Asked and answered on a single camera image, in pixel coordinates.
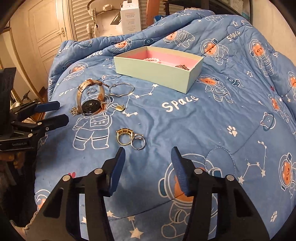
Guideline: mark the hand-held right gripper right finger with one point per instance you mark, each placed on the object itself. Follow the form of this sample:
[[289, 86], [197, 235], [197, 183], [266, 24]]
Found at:
[[179, 171]]

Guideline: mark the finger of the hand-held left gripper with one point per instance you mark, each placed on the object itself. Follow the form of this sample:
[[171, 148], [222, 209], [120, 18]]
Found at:
[[57, 121], [48, 106]]

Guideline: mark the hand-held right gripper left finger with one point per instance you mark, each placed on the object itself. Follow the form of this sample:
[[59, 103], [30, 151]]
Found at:
[[116, 171]]

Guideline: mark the gold star earring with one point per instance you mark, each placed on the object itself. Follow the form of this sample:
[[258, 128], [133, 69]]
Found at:
[[75, 111]]

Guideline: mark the gold pendant charm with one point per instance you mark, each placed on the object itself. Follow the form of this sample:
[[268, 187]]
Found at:
[[119, 108]]

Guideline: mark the thin silver bangle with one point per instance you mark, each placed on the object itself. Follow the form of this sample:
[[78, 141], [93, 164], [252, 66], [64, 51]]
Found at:
[[114, 86]]

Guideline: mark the pale green jewelry box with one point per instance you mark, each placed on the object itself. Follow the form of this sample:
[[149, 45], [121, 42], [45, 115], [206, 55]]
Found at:
[[150, 73]]

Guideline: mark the blue astronaut print blanket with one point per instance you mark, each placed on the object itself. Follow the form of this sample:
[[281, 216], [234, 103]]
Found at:
[[185, 120]]

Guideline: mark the cream panel door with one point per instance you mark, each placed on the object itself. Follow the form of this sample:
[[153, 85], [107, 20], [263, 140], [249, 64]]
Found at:
[[50, 27]]

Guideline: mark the white plastic fixture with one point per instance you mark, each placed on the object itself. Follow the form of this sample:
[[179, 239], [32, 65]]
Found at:
[[104, 14]]

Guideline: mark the white carton box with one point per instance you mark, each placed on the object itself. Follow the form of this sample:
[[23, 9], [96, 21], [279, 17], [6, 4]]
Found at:
[[130, 18]]

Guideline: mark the orange wooden board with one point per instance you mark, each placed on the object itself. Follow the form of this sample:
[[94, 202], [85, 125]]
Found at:
[[152, 11]]

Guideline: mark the white storage basket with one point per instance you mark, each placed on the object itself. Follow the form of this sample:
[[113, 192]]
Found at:
[[238, 5]]

